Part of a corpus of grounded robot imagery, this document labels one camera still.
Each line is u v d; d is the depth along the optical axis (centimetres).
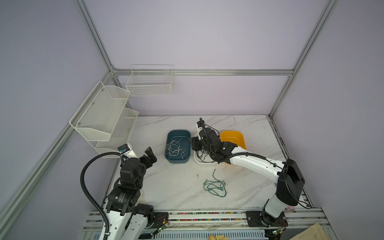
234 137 104
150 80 96
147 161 61
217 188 84
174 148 99
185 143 102
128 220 46
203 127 69
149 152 62
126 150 56
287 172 49
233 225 73
